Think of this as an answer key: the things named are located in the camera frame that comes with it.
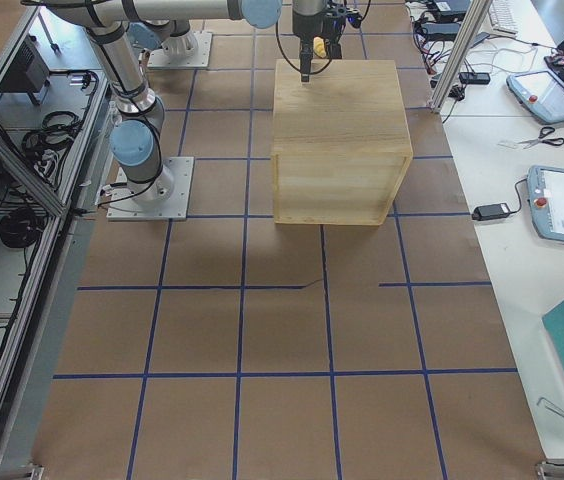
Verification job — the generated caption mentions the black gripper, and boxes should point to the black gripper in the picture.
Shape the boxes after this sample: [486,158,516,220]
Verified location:
[292,9,345,83]

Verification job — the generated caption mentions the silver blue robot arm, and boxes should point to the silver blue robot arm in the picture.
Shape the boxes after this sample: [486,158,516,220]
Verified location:
[107,14,321,98]
[42,0,282,214]

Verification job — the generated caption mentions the light wooden drawer cabinet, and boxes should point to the light wooden drawer cabinet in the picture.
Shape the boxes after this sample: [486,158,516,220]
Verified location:
[271,60,413,226]

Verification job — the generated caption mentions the yellow object behind cabinet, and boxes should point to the yellow object behind cabinet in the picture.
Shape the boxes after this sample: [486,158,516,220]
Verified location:
[313,37,327,59]

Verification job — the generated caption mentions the small black device box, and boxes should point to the small black device box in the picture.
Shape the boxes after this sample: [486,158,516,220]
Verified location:
[458,72,491,85]

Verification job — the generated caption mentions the white keyboard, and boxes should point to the white keyboard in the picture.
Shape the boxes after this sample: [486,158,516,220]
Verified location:
[487,0,518,36]

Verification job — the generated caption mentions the upper teach pendant tablet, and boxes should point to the upper teach pendant tablet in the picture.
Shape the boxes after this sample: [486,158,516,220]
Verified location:
[506,70,564,124]

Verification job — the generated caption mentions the black power adapter brick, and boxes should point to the black power adapter brick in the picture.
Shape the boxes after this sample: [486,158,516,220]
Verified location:
[471,203,512,221]

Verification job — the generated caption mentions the black control box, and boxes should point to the black control box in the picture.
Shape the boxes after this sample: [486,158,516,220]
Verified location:
[0,36,50,105]

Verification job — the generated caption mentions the metal hex key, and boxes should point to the metal hex key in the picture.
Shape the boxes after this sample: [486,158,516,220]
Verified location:
[536,396,564,419]

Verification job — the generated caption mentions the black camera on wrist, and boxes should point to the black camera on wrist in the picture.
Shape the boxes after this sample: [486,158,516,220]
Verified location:
[326,1,364,28]

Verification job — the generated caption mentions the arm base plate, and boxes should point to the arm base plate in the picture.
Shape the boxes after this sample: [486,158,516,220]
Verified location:
[147,30,213,70]
[106,157,194,221]

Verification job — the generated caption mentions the aluminium frame post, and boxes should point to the aluminium frame post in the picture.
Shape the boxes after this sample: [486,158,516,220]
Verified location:
[429,0,491,113]

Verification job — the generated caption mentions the black handled scissors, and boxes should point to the black handled scissors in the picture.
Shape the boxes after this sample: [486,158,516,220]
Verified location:
[519,126,564,149]

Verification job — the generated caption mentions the coiled black cable bundle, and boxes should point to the coiled black cable bundle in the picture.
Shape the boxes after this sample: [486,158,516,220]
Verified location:
[21,112,86,174]

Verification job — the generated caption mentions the aluminium frame side rack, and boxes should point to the aluminium frame side rack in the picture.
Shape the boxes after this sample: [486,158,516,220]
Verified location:
[0,1,110,469]

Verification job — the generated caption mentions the round black cable coil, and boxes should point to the round black cable coil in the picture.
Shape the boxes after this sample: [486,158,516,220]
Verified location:
[0,207,46,250]

